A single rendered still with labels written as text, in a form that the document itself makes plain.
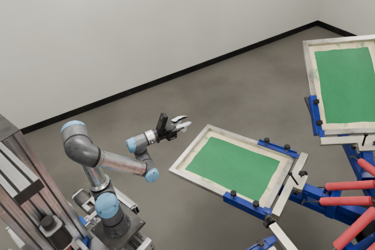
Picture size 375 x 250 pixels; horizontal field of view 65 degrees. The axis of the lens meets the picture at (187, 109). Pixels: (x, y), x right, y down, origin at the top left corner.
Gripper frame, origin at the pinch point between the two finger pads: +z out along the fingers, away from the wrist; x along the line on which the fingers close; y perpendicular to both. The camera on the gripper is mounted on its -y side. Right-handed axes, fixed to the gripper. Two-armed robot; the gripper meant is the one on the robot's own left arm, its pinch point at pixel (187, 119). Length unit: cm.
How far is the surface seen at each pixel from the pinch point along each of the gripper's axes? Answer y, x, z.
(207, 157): 75, -19, 22
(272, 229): 56, 56, 24
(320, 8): 170, -275, 416
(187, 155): 76, -28, 9
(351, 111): 45, 16, 125
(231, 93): 193, -179, 151
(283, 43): 203, -254, 316
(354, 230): 43, 81, 56
